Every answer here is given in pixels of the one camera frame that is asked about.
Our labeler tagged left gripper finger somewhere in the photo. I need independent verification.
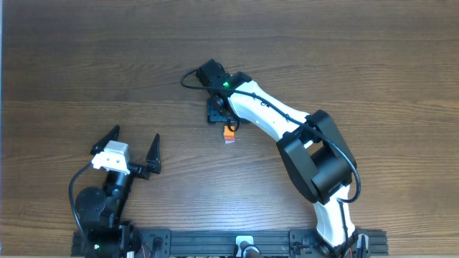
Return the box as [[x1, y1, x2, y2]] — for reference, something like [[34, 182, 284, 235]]
[[145, 133, 162, 175], [90, 124, 121, 156]]

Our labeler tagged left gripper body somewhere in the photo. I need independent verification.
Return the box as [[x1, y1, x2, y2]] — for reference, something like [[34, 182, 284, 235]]
[[127, 163, 151, 180]]

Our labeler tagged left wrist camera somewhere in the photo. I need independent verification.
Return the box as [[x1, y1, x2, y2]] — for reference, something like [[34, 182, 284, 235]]
[[91, 140, 132, 176]]

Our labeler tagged mounting rail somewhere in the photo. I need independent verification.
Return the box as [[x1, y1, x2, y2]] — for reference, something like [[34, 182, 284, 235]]
[[71, 229, 390, 258]]

